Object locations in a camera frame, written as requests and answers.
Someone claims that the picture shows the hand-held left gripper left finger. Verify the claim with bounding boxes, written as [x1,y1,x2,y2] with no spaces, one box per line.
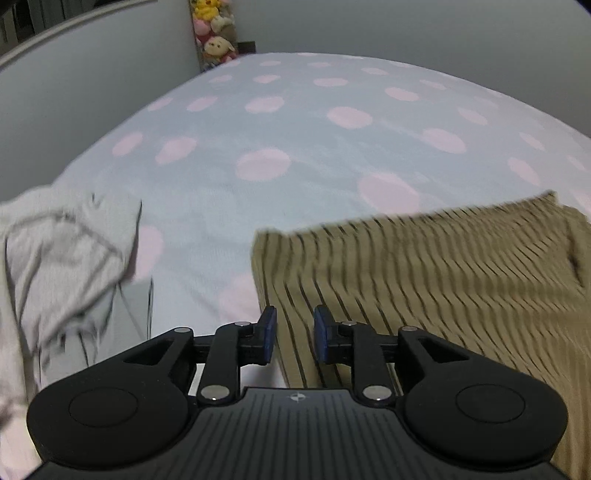
[122,305,278,408]

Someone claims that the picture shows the dark framed window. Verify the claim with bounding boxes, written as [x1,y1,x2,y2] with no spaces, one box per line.
[0,0,70,44]

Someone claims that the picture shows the grey garment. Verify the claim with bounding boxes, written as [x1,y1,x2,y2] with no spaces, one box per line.
[0,187,155,462]

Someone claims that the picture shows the clear tube of plush toys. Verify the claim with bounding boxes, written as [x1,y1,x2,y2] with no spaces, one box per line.
[189,0,240,72]

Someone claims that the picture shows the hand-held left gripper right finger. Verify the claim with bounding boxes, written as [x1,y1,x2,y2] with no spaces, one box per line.
[314,305,469,408]

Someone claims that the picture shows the polka-dot bed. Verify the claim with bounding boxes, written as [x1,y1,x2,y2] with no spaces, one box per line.
[0,52,591,398]

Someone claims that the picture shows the brown striped pants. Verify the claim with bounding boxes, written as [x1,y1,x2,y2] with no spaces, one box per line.
[252,191,591,480]

